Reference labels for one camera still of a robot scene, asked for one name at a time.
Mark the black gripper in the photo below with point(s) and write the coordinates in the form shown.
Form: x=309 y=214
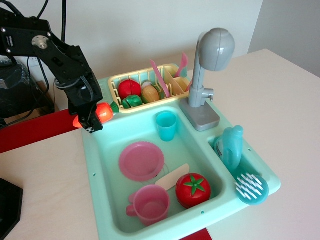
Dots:
x=82 y=91

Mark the orange toy carrot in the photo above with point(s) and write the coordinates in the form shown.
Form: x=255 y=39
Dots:
x=104 y=111

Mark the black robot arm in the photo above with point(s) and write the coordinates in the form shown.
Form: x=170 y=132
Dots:
x=22 y=36

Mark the pink plastic plate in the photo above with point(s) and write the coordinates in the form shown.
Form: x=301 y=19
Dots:
x=141 y=161

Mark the green toy vegetable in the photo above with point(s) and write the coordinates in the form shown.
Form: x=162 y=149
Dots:
x=131 y=101

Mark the yellow dish rack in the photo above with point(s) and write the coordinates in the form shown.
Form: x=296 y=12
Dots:
x=178 y=87

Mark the red toy apple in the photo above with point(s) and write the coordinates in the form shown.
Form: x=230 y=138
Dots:
x=129 y=88

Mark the yellow toy corn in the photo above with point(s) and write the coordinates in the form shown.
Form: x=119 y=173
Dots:
x=149 y=93

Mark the black bag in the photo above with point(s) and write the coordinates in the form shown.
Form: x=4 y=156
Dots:
x=19 y=93

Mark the teal plastic cup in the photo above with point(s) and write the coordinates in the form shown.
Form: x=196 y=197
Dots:
x=166 y=125

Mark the pink toy utensil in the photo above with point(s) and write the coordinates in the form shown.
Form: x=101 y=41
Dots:
x=160 y=79

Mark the mint green toy sink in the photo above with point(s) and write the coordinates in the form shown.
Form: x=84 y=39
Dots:
x=110 y=189

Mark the pink and teal spatula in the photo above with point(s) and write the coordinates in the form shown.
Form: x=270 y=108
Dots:
x=183 y=67

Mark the pink plastic mug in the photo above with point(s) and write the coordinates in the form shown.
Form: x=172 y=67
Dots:
x=150 y=204

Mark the red toy tomato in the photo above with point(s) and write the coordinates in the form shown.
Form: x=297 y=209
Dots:
x=192 y=189

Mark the teal detergent bottle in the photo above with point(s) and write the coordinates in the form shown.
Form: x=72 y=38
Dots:
x=229 y=147

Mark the teal dish brush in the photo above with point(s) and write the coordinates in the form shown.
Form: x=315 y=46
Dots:
x=251 y=189

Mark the white wall outlet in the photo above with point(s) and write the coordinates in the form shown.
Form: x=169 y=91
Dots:
x=34 y=62

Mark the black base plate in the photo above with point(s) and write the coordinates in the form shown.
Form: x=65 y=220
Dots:
x=11 y=199

